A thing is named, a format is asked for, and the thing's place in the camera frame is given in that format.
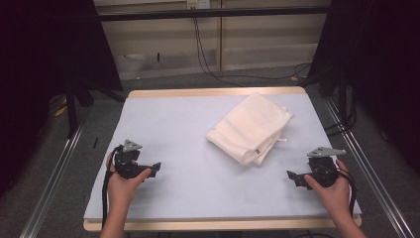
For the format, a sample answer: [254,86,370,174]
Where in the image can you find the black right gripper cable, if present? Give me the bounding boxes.
[336,167,359,216]

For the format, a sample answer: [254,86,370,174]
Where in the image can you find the black cables by rail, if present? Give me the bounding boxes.
[323,98,358,138]

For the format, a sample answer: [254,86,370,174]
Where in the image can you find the black horizontal bar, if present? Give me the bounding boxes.
[98,5,332,23]

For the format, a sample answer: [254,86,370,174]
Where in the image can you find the cream white towel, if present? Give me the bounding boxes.
[205,91,295,167]

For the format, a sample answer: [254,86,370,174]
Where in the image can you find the dark curtain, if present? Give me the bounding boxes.
[0,0,124,199]
[308,0,420,175]

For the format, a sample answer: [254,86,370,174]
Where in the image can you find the pale blue foam mat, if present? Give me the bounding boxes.
[83,93,363,221]

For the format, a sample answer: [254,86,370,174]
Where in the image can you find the light wooden table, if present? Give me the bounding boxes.
[82,86,363,232]

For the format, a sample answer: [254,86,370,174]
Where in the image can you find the white wall outlet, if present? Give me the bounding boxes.
[186,0,212,10]

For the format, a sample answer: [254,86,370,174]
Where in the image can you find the person's left hand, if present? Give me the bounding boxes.
[106,153,154,213]

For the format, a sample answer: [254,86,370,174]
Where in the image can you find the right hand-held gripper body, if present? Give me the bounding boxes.
[305,146,348,189]

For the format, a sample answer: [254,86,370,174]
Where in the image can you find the black metal stand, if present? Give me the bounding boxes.
[64,78,127,139]

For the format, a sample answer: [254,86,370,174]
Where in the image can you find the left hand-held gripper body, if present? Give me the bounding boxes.
[112,139,153,181]

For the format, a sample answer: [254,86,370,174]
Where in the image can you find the person's right hand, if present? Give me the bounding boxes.
[303,159,353,221]

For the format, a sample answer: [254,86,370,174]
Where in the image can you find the metal floor rail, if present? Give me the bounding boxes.
[324,98,418,238]
[19,113,87,238]

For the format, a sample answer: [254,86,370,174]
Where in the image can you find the black floor cables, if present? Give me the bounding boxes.
[191,16,313,88]

